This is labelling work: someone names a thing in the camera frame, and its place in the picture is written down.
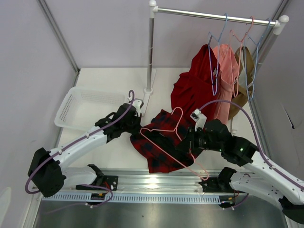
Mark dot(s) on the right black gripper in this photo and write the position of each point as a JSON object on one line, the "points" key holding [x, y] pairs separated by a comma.
{"points": [[190, 140]]}

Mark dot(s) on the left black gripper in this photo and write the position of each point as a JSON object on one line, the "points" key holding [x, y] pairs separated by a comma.
{"points": [[137, 127]]}

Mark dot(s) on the red navy plaid skirt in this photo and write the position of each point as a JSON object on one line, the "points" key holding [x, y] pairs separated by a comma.
{"points": [[166, 145]]}

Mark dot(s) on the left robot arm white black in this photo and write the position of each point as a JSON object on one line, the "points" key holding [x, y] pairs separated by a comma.
{"points": [[50, 171]]}

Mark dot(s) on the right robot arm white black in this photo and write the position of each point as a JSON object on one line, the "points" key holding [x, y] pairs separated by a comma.
{"points": [[279, 187]]}

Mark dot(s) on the white plastic basket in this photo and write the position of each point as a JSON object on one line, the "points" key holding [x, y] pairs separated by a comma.
{"points": [[82, 107]]}

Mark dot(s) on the red dress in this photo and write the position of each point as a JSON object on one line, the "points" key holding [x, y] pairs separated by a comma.
{"points": [[193, 88]]}

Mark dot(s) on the tan brown garment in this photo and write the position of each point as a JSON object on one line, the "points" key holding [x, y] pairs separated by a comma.
{"points": [[245, 77]]}

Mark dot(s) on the pink garment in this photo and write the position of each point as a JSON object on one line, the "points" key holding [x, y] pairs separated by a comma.
{"points": [[228, 73]]}

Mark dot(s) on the metal clothes rack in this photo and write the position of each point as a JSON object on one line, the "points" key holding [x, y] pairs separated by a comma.
{"points": [[277, 25]]}

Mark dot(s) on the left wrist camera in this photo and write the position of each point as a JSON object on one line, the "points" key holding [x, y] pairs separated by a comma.
{"points": [[138, 104]]}

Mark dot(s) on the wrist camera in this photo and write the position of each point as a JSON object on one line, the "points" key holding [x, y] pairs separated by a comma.
{"points": [[138, 104], [199, 118]]}

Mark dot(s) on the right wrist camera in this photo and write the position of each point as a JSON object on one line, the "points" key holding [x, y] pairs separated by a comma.
{"points": [[199, 118]]}

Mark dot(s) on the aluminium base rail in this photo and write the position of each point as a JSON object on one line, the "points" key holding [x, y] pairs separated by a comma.
{"points": [[142, 182]]}

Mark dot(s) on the white slotted cable duct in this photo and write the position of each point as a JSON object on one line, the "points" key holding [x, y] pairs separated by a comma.
{"points": [[135, 198]]}

